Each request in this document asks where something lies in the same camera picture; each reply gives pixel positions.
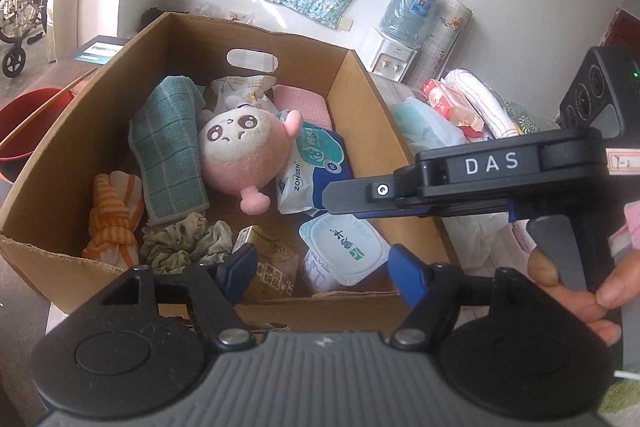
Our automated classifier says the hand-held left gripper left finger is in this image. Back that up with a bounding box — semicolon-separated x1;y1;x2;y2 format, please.
102;242;259;350

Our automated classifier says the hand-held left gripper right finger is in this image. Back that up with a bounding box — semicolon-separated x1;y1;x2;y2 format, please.
387;243;548;351

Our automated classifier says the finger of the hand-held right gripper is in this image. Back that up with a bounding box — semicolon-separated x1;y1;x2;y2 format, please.
321;166;418;220

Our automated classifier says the brown drink carton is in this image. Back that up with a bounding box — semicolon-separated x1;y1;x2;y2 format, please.
232;225;303;303

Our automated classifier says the white lidded cup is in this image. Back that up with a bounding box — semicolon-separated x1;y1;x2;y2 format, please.
299;212;392;294

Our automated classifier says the blue wet wipes pack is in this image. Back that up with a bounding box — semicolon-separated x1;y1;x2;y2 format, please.
276;123;358;215

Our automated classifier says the green scrunchie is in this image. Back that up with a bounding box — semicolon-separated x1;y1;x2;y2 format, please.
140;213;235;270

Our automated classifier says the cardboard box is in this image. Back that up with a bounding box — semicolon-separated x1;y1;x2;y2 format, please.
0;11;463;330

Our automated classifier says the pink plush toy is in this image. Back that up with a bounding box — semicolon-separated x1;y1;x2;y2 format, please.
196;103;305;215

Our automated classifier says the orange striped cloth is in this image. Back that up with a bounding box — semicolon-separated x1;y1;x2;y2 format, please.
82;172;146;269

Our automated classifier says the teal checked towel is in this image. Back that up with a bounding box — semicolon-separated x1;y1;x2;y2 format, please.
130;76;211;225

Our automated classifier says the person's right hand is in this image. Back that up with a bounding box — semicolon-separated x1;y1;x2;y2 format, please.
527;247;640;348

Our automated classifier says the dark floral quilt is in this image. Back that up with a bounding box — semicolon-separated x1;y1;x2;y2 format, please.
500;99;563;135

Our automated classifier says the white stitched plush pillow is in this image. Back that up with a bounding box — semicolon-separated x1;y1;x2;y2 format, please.
444;68;521;140

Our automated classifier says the red tissue pack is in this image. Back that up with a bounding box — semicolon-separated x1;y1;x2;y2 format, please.
422;78;486;138

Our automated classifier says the translucent plastic bag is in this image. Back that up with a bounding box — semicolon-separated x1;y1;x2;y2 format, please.
387;102;533;280

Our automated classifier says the rolled floral paper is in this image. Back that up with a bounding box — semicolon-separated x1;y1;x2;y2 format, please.
407;0;473;90

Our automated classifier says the white water dispenser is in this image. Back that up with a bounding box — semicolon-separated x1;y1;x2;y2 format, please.
362;27;418;82

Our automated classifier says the dark red wooden door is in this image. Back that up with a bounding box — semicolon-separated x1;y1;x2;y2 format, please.
597;7;628;55

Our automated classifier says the blue water jug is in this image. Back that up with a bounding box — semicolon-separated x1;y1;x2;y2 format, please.
379;0;441;45

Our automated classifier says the clear plastic bag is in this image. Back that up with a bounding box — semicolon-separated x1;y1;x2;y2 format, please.
192;0;256;25

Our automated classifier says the red basin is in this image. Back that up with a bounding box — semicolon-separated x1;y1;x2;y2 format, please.
0;88;78;184

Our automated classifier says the black printed box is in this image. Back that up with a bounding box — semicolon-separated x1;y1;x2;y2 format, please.
74;38;126;68

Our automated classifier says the black cloth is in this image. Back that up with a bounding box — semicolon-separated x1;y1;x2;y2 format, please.
140;7;168;28

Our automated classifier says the wheelchair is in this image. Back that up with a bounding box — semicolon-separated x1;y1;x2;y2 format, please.
0;0;48;78

